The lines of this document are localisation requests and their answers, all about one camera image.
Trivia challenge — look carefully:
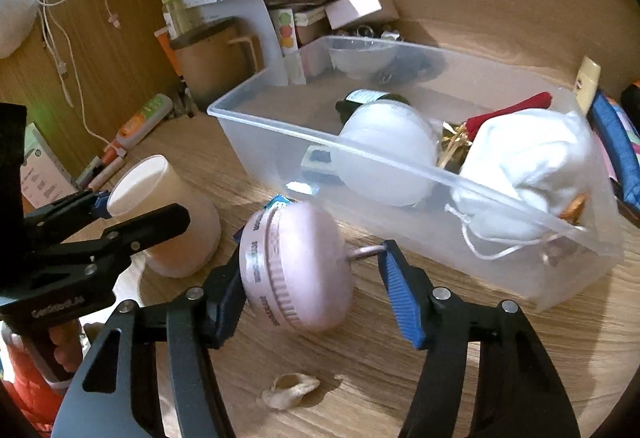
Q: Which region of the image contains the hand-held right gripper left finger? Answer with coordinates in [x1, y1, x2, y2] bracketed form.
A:
[52, 263, 249, 438]

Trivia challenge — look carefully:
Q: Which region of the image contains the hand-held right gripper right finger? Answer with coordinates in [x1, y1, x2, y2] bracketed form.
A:
[377, 239, 583, 438]

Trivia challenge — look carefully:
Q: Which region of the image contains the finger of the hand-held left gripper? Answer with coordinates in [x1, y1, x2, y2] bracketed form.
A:
[22, 190, 113, 241]
[27, 203, 192, 284]

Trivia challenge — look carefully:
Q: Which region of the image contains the pale pink cup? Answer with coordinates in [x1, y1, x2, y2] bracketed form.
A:
[106, 154, 222, 280]

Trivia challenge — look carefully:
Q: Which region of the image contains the pink round case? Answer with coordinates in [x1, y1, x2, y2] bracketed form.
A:
[238, 200, 388, 334]

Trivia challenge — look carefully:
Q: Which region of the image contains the white round jar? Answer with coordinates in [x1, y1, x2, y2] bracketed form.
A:
[331, 100, 442, 209]

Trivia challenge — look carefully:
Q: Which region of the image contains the white cloth pouch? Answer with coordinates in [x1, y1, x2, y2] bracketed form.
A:
[444, 110, 597, 265]

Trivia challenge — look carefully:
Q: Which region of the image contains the gold and red ornament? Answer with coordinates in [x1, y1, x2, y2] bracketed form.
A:
[436, 91, 554, 170]

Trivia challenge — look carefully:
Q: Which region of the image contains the clear plastic storage box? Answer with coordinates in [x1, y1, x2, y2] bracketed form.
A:
[206, 35, 626, 315]

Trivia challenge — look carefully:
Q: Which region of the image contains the dark green bottle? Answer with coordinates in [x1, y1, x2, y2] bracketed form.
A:
[334, 89, 412, 125]

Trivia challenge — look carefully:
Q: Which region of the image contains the wooden desktop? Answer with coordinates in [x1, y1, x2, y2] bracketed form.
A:
[0, 13, 640, 438]

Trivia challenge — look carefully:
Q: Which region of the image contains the person's left hand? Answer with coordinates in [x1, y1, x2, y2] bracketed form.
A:
[50, 317, 86, 375]

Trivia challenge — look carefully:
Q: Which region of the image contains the cream marker pen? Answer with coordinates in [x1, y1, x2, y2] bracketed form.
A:
[90, 157, 127, 191]

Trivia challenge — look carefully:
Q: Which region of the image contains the white leaflet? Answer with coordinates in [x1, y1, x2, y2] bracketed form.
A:
[19, 122, 77, 211]

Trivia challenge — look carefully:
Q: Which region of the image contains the beige seashell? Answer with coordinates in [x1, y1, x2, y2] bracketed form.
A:
[261, 373, 322, 412]

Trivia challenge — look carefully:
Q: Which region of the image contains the orange and green tube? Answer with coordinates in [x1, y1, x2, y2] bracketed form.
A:
[115, 93, 174, 150]

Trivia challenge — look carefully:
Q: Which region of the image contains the brown mug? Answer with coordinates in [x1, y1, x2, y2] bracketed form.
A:
[168, 16, 262, 108]

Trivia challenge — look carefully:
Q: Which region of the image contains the white plush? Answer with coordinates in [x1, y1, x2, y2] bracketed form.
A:
[0, 0, 42, 60]

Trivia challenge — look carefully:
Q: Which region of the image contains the black round object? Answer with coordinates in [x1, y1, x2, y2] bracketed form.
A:
[376, 50, 447, 86]

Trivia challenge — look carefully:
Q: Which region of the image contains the clear plastic bowl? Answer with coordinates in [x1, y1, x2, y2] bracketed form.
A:
[327, 40, 398, 80]

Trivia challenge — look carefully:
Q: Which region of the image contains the white standing sheet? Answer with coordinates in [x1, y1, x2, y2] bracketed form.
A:
[202, 0, 292, 88]

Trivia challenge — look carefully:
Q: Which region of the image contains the fruit printed box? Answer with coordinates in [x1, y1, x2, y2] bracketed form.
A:
[271, 8, 307, 86]

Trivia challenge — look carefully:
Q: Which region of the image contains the blue zip pouch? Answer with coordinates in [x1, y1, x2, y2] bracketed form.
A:
[589, 90, 640, 225]

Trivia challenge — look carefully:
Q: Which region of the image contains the small white box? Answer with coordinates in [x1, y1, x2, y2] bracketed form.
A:
[325, 0, 384, 33]

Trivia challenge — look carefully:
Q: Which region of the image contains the white cable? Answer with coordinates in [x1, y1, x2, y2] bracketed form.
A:
[29, 0, 123, 151]

